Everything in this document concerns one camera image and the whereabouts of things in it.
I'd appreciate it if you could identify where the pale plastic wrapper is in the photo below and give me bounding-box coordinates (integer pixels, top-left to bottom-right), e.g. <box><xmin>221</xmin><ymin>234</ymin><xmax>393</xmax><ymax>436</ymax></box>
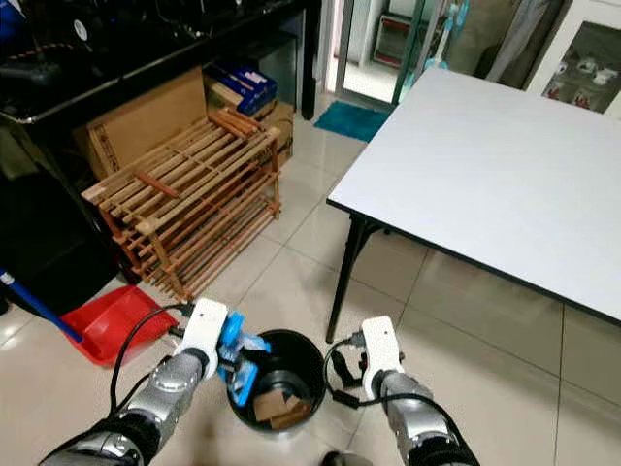
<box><xmin>238</xmin><ymin>333</ymin><xmax>271</xmax><ymax>352</ymax></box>

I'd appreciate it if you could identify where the black rubbish bin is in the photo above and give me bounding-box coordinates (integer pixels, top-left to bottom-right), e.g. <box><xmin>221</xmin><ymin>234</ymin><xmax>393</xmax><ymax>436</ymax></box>
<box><xmin>226</xmin><ymin>329</ymin><xmax>327</xmax><ymax>432</ymax></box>

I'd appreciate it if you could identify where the brown cardboard scrap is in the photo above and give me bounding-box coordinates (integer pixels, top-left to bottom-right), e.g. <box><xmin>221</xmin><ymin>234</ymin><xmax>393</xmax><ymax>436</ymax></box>
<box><xmin>252</xmin><ymin>388</ymin><xmax>313</xmax><ymax>430</ymax></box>

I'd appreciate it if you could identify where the red plastic dustpan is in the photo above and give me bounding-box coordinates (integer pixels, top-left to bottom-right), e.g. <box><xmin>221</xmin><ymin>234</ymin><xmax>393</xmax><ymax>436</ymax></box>
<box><xmin>60</xmin><ymin>284</ymin><xmax>185</xmax><ymax>367</ymax></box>

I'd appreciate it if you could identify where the loose brown wooden stick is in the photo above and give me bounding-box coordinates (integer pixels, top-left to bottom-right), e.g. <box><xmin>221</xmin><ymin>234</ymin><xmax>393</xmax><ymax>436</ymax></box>
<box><xmin>134</xmin><ymin>170</ymin><xmax>180</xmax><ymax>200</ymax></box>

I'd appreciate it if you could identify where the wooden slatted shoe rack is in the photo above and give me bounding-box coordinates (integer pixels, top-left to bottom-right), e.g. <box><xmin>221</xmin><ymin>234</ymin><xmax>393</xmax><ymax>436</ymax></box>
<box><xmin>82</xmin><ymin>107</ymin><xmax>282</xmax><ymax>302</ymax></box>

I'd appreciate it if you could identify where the brown wooden stick bundle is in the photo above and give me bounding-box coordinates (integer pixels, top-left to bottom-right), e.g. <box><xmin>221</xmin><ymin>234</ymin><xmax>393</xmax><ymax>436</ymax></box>
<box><xmin>209</xmin><ymin>107</ymin><xmax>261</xmax><ymax>137</ymax></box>

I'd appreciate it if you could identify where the small brown cardboard box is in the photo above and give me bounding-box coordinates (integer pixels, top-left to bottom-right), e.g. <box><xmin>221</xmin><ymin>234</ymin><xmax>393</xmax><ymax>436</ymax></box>
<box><xmin>204</xmin><ymin>83</ymin><xmax>294</xmax><ymax>166</ymax></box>

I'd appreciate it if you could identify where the flat brown cardboard box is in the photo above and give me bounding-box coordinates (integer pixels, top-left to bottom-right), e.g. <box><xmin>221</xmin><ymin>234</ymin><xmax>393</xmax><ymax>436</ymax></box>
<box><xmin>85</xmin><ymin>68</ymin><xmax>210</xmax><ymax>181</ymax></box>

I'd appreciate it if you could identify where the teal floor mat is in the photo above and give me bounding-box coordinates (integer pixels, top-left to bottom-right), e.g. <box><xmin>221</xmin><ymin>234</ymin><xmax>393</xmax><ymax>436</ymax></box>
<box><xmin>314</xmin><ymin>100</ymin><xmax>394</xmax><ymax>144</ymax></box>

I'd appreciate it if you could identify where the blue printed box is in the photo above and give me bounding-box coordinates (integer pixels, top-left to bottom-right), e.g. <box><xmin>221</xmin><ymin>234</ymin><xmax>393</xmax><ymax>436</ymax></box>
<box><xmin>204</xmin><ymin>60</ymin><xmax>278</xmax><ymax>117</ymax></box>

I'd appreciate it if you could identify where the white folding table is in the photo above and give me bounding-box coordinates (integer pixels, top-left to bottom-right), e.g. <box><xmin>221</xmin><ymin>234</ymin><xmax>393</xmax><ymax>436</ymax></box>
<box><xmin>325</xmin><ymin>66</ymin><xmax>621</xmax><ymax>343</ymax></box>

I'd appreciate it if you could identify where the black glossy desk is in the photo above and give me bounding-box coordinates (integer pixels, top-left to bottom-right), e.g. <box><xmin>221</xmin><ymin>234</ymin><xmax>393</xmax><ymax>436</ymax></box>
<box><xmin>0</xmin><ymin>0</ymin><xmax>323</xmax><ymax>283</ymax></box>

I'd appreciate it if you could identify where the red and white box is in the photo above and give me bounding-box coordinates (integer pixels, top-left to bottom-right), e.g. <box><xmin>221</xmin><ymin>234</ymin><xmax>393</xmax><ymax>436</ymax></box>
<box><xmin>374</xmin><ymin>12</ymin><xmax>416</xmax><ymax>67</ymax></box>

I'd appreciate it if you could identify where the small black fan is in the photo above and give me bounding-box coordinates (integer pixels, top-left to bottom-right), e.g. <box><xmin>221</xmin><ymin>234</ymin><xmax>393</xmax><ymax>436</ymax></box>
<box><xmin>63</xmin><ymin>15</ymin><xmax>93</xmax><ymax>45</ymax></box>

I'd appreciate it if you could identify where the teal and white mop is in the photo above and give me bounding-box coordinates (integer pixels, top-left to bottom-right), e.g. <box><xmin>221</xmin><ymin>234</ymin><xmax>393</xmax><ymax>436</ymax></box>
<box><xmin>422</xmin><ymin>0</ymin><xmax>472</xmax><ymax>74</ymax></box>

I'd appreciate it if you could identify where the grey folded umbrella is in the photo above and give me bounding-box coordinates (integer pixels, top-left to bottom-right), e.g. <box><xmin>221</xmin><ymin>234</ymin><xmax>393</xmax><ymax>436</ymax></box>
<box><xmin>485</xmin><ymin>0</ymin><xmax>549</xmax><ymax>83</ymax></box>

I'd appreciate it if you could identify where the blue fabric bag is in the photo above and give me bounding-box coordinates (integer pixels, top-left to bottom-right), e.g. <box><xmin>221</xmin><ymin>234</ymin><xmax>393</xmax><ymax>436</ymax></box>
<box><xmin>0</xmin><ymin>0</ymin><xmax>28</xmax><ymax>45</ymax></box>

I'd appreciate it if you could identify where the white glass door cabinet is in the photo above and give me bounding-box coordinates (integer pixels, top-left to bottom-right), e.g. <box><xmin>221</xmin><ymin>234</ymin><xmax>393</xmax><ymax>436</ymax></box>
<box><xmin>526</xmin><ymin>0</ymin><xmax>621</xmax><ymax>119</ymax></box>

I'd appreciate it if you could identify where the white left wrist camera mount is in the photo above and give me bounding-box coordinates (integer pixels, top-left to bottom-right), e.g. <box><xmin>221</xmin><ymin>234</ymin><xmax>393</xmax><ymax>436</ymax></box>
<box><xmin>175</xmin><ymin>298</ymin><xmax>230</xmax><ymax>380</ymax></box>

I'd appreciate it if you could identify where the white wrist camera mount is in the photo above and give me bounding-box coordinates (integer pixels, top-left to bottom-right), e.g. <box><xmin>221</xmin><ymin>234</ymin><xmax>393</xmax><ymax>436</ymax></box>
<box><xmin>360</xmin><ymin>316</ymin><xmax>405</xmax><ymax>399</ymax></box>
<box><xmin>175</xmin><ymin>298</ymin><xmax>230</xmax><ymax>380</ymax></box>

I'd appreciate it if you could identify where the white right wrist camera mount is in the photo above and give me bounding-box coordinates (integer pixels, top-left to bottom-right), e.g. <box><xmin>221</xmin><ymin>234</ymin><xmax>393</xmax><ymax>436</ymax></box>
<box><xmin>360</xmin><ymin>316</ymin><xmax>405</xmax><ymax>399</ymax></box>

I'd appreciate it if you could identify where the black device with striped cable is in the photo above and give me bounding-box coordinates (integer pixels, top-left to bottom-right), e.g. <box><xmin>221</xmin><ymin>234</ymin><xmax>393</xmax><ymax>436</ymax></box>
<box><xmin>0</xmin><ymin>60</ymin><xmax>59</xmax><ymax>88</ymax></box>

